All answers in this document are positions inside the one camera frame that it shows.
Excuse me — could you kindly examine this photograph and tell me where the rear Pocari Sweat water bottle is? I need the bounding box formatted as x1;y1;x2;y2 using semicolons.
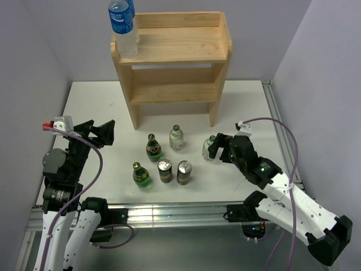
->
126;0;139;43

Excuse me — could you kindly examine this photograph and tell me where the front Pocari Sweat water bottle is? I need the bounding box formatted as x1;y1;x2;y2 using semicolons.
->
108;1;138;59

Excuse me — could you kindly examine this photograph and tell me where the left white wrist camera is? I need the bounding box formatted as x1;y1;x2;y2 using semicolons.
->
42;116;74;133

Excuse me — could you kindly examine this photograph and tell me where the wooden two-tier shelf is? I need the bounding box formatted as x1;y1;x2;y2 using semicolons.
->
111;11;233;129

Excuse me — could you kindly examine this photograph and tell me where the black can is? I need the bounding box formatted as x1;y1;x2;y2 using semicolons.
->
157;158;173;183
177;160;192;185

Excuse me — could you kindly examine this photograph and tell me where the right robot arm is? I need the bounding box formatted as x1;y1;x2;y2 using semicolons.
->
208;133;353;266

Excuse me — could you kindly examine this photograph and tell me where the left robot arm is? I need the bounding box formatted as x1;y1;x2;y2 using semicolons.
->
34;116;115;270

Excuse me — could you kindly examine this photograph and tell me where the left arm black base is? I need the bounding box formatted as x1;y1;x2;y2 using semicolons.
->
90;208;128;243

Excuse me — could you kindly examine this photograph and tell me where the green glass bottle rear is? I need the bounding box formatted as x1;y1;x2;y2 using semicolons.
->
146;133;162;162

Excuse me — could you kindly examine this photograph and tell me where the pocari sweat water bottle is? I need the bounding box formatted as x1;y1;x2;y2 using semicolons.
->
126;0;139;43
108;1;138;59

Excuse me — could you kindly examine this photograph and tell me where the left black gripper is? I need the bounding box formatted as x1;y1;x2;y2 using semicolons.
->
67;120;115;180

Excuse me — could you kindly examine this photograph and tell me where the aluminium frame right rail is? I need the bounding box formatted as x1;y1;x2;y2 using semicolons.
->
261;80;295;175

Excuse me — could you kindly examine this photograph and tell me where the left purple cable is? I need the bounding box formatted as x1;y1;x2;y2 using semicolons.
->
39;126;135;271

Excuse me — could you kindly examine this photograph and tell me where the aluminium frame front rail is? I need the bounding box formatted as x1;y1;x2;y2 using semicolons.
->
27;200;283;231

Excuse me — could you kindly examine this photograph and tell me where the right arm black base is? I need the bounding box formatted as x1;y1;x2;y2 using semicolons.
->
223;203;263;223

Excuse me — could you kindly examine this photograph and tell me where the clear glass bottle on table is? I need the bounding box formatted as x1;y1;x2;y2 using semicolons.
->
169;125;184;151

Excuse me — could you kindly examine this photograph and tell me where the aluminium frame rail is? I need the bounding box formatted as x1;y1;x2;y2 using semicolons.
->
27;200;283;231
261;80;295;175

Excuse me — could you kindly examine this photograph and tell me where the green glass bottle front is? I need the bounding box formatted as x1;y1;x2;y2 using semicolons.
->
133;162;151;188

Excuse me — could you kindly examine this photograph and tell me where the clear glass bottle green cap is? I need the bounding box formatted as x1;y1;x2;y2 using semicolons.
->
201;135;216;161

